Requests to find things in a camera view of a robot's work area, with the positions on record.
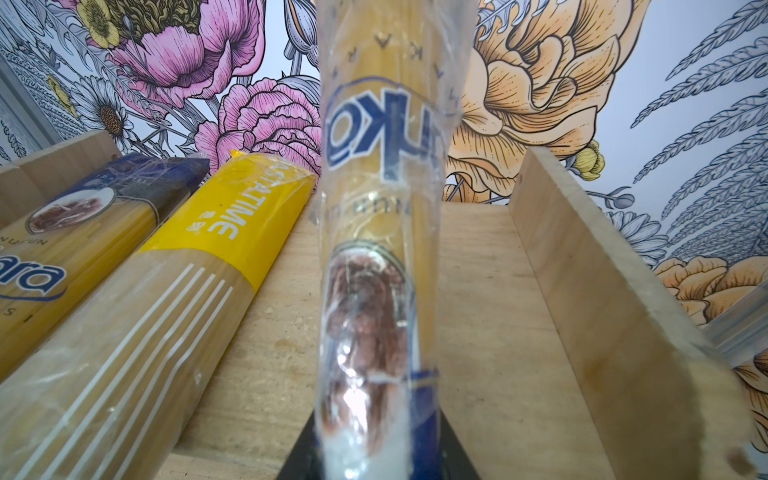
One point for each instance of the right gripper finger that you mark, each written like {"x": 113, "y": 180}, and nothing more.
{"x": 303, "y": 462}

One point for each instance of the yellow spaghetti bag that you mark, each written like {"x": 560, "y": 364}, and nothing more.
{"x": 109, "y": 394}

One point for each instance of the dark blue spaghetti bag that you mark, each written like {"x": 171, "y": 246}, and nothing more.
{"x": 55, "y": 256}

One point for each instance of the blue gold spaghetti bag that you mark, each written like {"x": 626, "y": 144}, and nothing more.
{"x": 392, "y": 77}

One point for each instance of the wooden two-tier shelf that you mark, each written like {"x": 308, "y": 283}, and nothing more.
{"x": 560, "y": 356}

